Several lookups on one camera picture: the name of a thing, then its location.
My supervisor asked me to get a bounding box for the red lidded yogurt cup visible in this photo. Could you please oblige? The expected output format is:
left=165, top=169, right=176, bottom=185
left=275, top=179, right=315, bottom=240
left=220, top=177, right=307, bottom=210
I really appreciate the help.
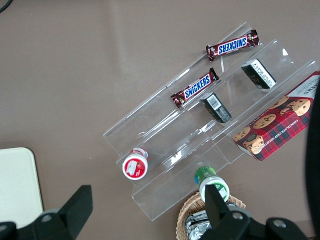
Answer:
left=121, top=147, right=150, bottom=180

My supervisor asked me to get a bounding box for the black cable with white plug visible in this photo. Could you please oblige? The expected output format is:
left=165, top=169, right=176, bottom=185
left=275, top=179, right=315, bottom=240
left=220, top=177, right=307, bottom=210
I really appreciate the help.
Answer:
left=0, top=0, right=12, bottom=13

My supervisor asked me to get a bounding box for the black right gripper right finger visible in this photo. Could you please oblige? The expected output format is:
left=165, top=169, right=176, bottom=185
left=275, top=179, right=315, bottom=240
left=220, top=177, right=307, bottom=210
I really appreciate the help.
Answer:
left=199, top=184, right=310, bottom=240

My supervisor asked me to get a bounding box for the beige plastic serving tray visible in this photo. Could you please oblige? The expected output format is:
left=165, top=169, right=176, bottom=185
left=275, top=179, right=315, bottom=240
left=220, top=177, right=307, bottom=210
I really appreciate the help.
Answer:
left=0, top=147, right=45, bottom=229

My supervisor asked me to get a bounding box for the green lidded yogurt cup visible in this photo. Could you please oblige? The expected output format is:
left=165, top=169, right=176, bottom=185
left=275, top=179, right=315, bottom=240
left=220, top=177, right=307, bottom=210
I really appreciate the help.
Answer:
left=194, top=166, right=230, bottom=203

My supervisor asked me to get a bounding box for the brown Snickers bar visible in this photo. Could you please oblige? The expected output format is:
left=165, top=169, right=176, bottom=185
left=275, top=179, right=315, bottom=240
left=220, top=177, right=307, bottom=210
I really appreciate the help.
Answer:
left=206, top=29, right=260, bottom=62
left=170, top=67, right=220, bottom=109

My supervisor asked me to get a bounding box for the silver foil packet stack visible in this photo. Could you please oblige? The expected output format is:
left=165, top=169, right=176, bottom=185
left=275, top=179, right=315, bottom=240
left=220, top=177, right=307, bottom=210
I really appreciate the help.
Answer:
left=184, top=209, right=214, bottom=240

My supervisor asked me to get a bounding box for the clear acrylic tiered stand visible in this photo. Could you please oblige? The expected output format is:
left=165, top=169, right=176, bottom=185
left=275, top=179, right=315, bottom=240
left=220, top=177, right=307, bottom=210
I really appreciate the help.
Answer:
left=102, top=21, right=320, bottom=222

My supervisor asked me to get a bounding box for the oval tan wicker basket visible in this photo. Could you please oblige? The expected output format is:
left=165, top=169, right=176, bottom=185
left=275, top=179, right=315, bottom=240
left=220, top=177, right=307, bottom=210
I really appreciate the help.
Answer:
left=176, top=191, right=247, bottom=240

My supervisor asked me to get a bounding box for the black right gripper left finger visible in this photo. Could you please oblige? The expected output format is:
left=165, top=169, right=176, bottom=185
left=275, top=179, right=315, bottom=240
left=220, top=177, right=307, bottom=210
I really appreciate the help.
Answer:
left=0, top=184, right=94, bottom=240

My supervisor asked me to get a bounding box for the small black carton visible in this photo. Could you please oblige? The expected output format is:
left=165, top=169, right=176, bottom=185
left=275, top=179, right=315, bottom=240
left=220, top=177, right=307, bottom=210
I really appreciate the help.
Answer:
left=199, top=92, right=232, bottom=124
left=241, top=58, right=278, bottom=90

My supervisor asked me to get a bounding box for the red tartan cookie box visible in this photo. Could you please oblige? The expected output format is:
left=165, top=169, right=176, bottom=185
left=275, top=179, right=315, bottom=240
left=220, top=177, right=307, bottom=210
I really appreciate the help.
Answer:
left=232, top=71, right=320, bottom=163

